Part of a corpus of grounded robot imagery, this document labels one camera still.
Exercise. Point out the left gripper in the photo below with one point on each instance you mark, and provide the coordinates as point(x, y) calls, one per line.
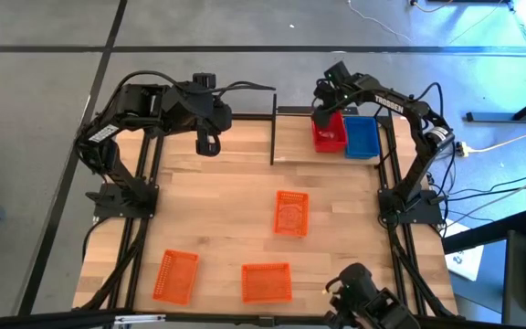
point(208, 112)

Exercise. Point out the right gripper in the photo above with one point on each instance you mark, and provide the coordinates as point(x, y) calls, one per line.
point(331, 98)

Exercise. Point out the red plastic basket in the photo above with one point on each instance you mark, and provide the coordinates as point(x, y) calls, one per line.
point(331, 144)

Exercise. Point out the blue plastic basket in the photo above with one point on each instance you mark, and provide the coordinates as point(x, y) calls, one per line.
point(362, 137)

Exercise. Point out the orange slotted plastic basket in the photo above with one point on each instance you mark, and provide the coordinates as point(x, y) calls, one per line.
point(266, 283)
point(175, 278)
point(291, 214)

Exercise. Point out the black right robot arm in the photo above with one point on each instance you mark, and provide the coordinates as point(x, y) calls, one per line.
point(400, 106)

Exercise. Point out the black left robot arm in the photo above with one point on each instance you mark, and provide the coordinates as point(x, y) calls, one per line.
point(135, 102)

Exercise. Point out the black framed wooden shelf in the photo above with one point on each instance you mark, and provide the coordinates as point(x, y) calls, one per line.
point(295, 137)

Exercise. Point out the white power strip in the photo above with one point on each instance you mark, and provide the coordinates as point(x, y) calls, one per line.
point(462, 149)

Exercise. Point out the black desk leg bar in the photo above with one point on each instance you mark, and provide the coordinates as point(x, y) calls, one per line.
point(482, 235)
point(491, 117)

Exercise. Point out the white printed paper sheet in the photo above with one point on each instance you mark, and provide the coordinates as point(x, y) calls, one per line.
point(468, 267)

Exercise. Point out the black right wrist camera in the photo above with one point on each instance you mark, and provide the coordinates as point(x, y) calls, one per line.
point(337, 72)

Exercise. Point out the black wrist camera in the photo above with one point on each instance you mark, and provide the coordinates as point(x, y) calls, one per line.
point(337, 72)
point(204, 80)

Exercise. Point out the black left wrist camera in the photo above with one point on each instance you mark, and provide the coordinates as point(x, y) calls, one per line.
point(204, 80)

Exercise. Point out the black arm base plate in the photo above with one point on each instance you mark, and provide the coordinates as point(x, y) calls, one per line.
point(427, 214)
point(108, 211)

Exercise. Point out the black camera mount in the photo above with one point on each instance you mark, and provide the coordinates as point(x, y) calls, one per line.
point(363, 285)

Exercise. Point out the black aluminium rig frame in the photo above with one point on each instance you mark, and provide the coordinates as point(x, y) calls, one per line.
point(199, 321)

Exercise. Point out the silver metal bracket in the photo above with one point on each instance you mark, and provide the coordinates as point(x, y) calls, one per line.
point(139, 319)

